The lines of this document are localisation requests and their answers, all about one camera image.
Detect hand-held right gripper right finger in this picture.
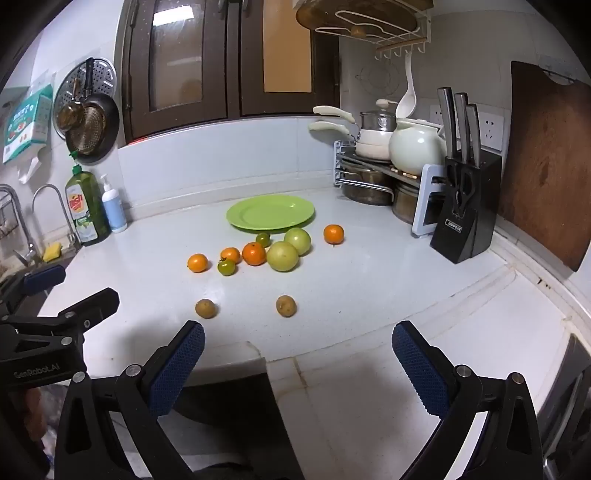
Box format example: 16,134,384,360
392,320,544,480

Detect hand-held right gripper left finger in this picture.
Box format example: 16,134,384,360
54,320,206,480

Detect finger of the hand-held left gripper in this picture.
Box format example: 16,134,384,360
0,287,121,352
0,264,66,317

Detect large orange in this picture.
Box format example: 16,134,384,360
242,242,267,267

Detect large green round fruit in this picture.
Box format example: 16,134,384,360
266,240,300,272
283,227,311,256

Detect green plate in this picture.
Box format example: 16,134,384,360
226,195,315,232

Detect green dish soap bottle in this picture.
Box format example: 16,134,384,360
65,162,112,247

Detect steel faucet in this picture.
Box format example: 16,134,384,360
31,184,81,252

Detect white pump bottle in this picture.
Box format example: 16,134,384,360
99,174,129,234

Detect white plastic bag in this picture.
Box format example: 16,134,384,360
17,154,47,183

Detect black knife block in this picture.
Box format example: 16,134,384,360
429,150,503,265

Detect brass strainer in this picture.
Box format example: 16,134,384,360
74,106,107,155

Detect green and white carton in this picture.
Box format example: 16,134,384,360
2,84,52,164

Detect black frying pan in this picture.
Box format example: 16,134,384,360
65,58,121,164

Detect small brass pan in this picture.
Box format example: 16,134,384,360
56,78,86,132

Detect deep steel pot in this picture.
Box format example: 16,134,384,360
392,182,423,224

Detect grey pot rack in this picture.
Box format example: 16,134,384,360
335,140,446,238

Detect black kitchen scissors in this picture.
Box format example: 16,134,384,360
455,164,476,217

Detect wide steel pot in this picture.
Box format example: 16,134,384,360
342,168,393,206

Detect round perforated steel tray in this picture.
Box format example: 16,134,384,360
52,58,118,139

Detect white ceramic pot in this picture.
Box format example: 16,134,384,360
389,119,448,176

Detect white saucepan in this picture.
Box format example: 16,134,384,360
308,121,394,161

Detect brown wooden cutting board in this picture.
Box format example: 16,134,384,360
496,60,591,273

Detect steel pot with lid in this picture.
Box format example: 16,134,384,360
312,98,399,132

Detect white ladle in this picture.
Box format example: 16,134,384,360
396,51,417,120

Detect round wooden board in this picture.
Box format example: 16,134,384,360
295,0,435,35

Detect steel handled knife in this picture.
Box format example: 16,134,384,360
438,87,459,160
455,92,470,162
465,104,482,165

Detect white wall outlet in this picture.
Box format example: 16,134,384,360
429,104,505,151

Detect dark brown window frame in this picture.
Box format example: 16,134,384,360
122,0,341,144

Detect white wire rack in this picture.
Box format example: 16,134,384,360
314,9,433,61

